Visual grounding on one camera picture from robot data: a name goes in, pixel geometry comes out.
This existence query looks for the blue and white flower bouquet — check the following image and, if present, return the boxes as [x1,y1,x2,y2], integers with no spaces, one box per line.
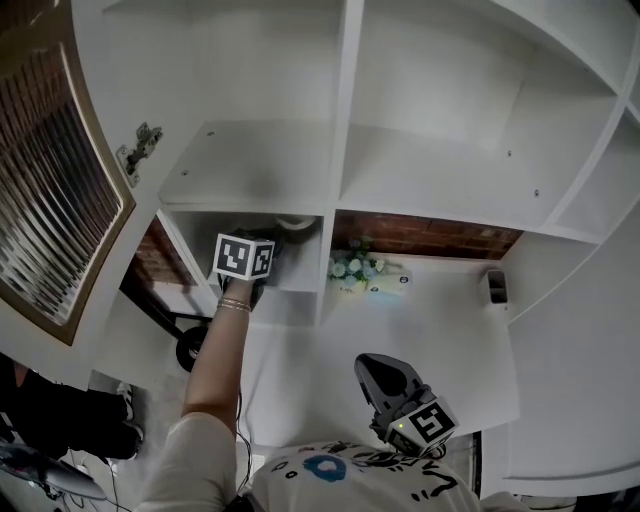
[326,238,389,297]

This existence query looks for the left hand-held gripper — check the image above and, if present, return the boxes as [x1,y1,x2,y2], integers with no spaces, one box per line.
[211,227,297,312]

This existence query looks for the gold framed glass cabinet door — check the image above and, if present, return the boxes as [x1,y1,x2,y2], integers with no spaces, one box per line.
[0,0,138,347]

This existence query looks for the white shelf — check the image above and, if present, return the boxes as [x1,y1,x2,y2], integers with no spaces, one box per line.
[69,0,640,497]

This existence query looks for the thin metal bracelets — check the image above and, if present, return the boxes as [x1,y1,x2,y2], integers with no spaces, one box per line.
[216,297,253,315]

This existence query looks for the black cable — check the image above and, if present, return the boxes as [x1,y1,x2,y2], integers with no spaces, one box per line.
[232,388,257,506]

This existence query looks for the white cup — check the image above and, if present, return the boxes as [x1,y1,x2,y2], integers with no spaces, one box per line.
[275,215,322,246]

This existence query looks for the person's left forearm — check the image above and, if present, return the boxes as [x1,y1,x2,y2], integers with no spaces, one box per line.
[180,295,254,442]

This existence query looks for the white printed T-shirt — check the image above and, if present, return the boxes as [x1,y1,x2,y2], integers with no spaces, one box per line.
[133,413,504,512]

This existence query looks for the grey curved object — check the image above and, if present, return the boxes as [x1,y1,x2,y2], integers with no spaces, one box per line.
[0,443,109,502]

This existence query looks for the black wheeled cart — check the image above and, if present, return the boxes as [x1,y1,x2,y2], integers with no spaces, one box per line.
[118,277,214,374]

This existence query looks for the metal cabinet door hinge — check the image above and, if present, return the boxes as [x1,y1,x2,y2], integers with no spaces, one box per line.
[116,121,165,189]

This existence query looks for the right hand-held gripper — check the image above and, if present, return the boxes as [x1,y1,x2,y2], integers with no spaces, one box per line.
[353,351,461,459]

